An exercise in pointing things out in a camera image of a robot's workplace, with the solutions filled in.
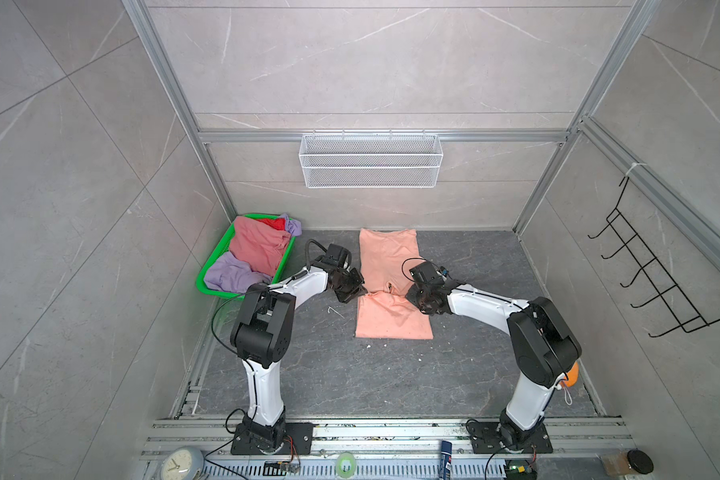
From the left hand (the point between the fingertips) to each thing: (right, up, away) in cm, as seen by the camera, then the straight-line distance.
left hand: (370, 283), depth 95 cm
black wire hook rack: (+64, +2, -32) cm, 71 cm away
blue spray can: (+18, -38, -24) cm, 49 cm away
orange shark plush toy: (+53, -23, -18) cm, 61 cm away
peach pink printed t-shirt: (+4, -9, -3) cm, 10 cm away
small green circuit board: (+36, -42, -25) cm, 61 cm away
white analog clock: (-44, -39, -28) cm, 65 cm away
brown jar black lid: (+56, -37, -30) cm, 74 cm away
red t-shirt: (-33, +21, +11) cm, 41 cm away
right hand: (+13, -3, +1) cm, 14 cm away
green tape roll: (-8, -41, -25) cm, 49 cm away
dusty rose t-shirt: (-38, +13, +9) cm, 42 cm away
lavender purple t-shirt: (-47, +3, +3) cm, 47 cm away
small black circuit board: (-23, -43, -24) cm, 54 cm away
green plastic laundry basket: (-29, +8, +3) cm, 30 cm away
